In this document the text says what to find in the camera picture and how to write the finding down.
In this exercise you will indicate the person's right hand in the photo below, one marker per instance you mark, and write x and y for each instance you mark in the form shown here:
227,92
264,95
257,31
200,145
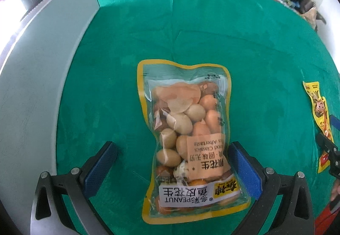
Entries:
336,189

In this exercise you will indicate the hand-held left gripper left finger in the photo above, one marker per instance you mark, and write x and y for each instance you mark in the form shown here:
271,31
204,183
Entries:
102,166

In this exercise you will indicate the orange cloth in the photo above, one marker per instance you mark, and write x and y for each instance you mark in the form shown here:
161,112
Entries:
326,221

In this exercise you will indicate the yellow-edged clear peanut packet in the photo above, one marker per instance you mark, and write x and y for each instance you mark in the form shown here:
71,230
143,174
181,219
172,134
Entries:
186,118

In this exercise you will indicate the white cardboard box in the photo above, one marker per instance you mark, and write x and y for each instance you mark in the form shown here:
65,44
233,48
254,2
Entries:
39,64

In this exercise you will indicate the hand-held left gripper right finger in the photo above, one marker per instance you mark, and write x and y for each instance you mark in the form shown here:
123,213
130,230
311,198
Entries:
244,168

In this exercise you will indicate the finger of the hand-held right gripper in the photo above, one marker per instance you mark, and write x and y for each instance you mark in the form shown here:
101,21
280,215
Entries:
332,155
335,122

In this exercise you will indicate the long yellow snack packet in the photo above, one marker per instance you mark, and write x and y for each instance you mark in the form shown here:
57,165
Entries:
317,107

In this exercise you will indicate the dark chair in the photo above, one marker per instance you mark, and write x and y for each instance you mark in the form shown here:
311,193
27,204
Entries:
308,5

